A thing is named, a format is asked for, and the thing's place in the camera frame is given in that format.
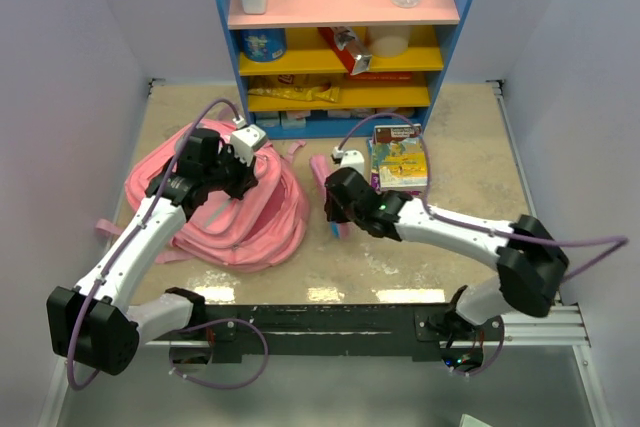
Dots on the white translucent cup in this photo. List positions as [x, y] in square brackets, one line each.
[388, 41]

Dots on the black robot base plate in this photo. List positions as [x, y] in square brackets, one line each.
[354, 330]

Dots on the blue pink yellow shelf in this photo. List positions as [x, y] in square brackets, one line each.
[314, 68]

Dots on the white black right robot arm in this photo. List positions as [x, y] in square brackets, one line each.
[529, 267]

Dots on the pink blue pencil case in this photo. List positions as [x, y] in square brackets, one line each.
[320, 170]

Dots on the blue cartoon can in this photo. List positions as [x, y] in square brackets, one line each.
[264, 45]

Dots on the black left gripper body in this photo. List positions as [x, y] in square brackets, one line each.
[230, 174]

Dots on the yellow chips bag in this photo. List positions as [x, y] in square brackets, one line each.
[296, 87]

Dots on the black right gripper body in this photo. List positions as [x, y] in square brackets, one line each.
[336, 213]

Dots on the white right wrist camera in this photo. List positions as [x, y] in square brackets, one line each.
[348, 159]

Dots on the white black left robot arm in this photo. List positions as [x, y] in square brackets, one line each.
[94, 323]

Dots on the pink student backpack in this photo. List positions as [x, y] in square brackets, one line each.
[261, 230]

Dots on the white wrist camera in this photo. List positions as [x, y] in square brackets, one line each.
[246, 140]
[348, 159]

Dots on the red silver snack box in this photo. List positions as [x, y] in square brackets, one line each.
[348, 47]

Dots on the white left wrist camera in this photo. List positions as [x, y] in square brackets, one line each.
[246, 140]

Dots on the yellow illustrated book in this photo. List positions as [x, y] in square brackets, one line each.
[397, 159]

